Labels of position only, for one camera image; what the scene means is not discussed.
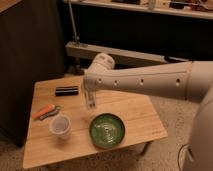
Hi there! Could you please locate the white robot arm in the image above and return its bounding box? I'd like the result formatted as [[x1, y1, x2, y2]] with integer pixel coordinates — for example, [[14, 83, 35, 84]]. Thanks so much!
[[83, 53, 213, 171]]

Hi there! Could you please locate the metal pole stand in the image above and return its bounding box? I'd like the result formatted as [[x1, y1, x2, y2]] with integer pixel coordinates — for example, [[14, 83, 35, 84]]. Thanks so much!
[[68, 0, 80, 45]]

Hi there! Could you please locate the grey metal beam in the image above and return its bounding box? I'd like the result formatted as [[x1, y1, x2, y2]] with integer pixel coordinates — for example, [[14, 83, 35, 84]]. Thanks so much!
[[65, 41, 191, 66]]

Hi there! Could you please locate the black rectangular box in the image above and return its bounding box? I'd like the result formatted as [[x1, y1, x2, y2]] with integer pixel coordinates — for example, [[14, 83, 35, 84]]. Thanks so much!
[[55, 86, 79, 96]]

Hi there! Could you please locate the green round bowl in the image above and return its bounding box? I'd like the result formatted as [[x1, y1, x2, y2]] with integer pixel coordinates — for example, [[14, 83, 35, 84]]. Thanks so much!
[[89, 113, 125, 149]]

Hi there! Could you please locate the wooden table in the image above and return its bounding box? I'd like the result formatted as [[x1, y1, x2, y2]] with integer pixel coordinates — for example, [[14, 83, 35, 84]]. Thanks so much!
[[23, 77, 167, 169]]

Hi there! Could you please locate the clear plastic cup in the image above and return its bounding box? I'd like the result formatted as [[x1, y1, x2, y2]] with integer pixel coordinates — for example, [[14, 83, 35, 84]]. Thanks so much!
[[49, 115, 71, 139]]

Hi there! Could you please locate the dark cabinet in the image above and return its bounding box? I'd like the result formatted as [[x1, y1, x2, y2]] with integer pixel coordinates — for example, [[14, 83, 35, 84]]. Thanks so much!
[[0, 0, 65, 147]]

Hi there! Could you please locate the wooden shelf with clutter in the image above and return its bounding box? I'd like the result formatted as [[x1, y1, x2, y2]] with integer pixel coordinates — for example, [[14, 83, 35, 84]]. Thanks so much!
[[62, 0, 213, 20]]

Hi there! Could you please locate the orange handled tool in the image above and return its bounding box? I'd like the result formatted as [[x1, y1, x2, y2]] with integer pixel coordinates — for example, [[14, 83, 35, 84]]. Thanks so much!
[[32, 104, 61, 120]]

